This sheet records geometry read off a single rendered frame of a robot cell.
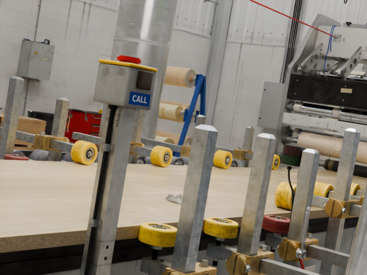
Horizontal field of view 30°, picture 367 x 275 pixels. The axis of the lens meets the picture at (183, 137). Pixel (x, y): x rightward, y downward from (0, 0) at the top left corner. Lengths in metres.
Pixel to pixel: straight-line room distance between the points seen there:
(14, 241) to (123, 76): 0.35
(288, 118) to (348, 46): 0.62
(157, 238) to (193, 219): 0.12
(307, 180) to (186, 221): 0.51
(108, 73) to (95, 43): 9.63
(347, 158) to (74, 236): 0.94
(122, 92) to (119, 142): 0.08
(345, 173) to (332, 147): 2.26
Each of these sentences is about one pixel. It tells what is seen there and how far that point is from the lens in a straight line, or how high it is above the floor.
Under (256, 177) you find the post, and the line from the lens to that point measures 1.54.
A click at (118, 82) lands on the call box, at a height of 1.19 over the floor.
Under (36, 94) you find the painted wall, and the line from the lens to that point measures 10.09.
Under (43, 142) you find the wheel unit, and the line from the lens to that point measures 2.49.
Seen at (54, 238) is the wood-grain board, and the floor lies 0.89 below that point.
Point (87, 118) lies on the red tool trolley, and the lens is 9.79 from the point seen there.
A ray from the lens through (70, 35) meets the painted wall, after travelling 10.39.
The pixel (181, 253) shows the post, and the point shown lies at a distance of 1.35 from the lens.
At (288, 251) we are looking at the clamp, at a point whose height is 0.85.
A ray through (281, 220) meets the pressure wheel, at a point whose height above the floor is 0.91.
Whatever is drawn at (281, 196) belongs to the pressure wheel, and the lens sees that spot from 2.09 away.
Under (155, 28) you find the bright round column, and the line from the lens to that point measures 5.60.
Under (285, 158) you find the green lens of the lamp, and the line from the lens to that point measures 1.77.
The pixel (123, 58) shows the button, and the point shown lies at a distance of 1.11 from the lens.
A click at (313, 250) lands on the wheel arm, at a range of 1.81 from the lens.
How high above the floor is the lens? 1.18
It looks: 3 degrees down
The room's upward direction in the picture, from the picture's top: 9 degrees clockwise
